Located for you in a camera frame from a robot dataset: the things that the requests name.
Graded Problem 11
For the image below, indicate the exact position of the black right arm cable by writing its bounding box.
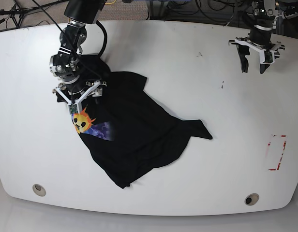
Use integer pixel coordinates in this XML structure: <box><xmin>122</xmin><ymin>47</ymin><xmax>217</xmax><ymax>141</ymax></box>
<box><xmin>95</xmin><ymin>20</ymin><xmax>108</xmax><ymax>58</ymax></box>

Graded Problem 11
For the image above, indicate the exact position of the black graphic T-shirt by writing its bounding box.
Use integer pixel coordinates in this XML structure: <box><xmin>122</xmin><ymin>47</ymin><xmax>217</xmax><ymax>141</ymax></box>
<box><xmin>71</xmin><ymin>70</ymin><xmax>212</xmax><ymax>188</ymax></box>

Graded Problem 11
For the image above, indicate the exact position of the table grommet hole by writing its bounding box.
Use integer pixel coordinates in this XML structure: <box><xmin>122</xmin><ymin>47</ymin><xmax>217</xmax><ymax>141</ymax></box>
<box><xmin>32</xmin><ymin>184</ymin><xmax>46</xmax><ymax>197</ymax></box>
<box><xmin>245</xmin><ymin>193</ymin><xmax>260</xmax><ymax>206</ymax></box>

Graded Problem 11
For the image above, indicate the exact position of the right table grommet hole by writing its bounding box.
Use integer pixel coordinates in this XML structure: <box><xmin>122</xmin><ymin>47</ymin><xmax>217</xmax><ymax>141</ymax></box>
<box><xmin>245</xmin><ymin>193</ymin><xmax>260</xmax><ymax>206</ymax></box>

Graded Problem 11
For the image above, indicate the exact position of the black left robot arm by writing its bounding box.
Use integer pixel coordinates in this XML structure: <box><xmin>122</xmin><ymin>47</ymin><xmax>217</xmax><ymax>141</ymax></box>
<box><xmin>229</xmin><ymin>0</ymin><xmax>285</xmax><ymax>74</ymax></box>

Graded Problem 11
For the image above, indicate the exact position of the black tripod stand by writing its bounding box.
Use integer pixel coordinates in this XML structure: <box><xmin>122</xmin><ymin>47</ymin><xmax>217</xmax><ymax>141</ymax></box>
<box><xmin>0</xmin><ymin>0</ymin><xmax>67</xmax><ymax>29</ymax></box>

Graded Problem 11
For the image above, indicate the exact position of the red tape rectangle marking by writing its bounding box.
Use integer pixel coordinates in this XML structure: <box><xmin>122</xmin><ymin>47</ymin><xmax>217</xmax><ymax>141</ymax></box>
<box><xmin>264</xmin><ymin>134</ymin><xmax>287</xmax><ymax>171</ymax></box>

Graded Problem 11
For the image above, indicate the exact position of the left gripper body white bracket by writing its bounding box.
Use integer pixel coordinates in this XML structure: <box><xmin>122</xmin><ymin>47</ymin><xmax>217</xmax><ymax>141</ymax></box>
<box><xmin>228</xmin><ymin>25</ymin><xmax>285</xmax><ymax>63</ymax></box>

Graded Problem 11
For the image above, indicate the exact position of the left table grommet hole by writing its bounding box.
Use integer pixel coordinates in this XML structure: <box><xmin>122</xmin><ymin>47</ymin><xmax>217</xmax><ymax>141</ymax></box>
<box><xmin>32</xmin><ymin>184</ymin><xmax>46</xmax><ymax>197</ymax></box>

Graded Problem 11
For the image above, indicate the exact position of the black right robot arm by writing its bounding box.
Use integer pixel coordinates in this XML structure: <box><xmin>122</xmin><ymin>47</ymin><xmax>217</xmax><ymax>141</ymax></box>
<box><xmin>49</xmin><ymin>0</ymin><xmax>110</xmax><ymax>114</ymax></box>

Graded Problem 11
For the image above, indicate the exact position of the white power strip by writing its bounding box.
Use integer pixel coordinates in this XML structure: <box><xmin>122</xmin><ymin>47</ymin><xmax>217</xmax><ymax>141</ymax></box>
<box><xmin>283</xmin><ymin>6</ymin><xmax>298</xmax><ymax>19</ymax></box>

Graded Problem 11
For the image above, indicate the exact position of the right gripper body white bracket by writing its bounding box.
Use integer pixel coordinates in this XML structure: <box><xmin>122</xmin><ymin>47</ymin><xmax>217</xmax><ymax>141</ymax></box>
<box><xmin>52</xmin><ymin>81</ymin><xmax>107</xmax><ymax>114</ymax></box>

